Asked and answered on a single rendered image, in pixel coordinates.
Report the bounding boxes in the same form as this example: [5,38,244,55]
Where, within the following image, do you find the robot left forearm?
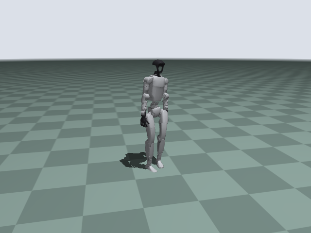
[163,98,169,110]

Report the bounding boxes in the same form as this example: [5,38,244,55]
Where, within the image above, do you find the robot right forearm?
[141,94,147,116]

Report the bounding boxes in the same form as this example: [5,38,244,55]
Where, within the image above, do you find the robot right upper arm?
[143,77,153,100]

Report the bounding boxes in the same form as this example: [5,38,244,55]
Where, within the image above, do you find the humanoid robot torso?
[148,74,165,117]

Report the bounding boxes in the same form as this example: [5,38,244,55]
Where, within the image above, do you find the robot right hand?
[140,112,149,127]

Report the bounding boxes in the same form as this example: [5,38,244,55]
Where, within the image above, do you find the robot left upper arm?
[162,78,169,99]

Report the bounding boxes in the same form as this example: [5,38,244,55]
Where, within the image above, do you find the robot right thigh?
[146,112,155,146]

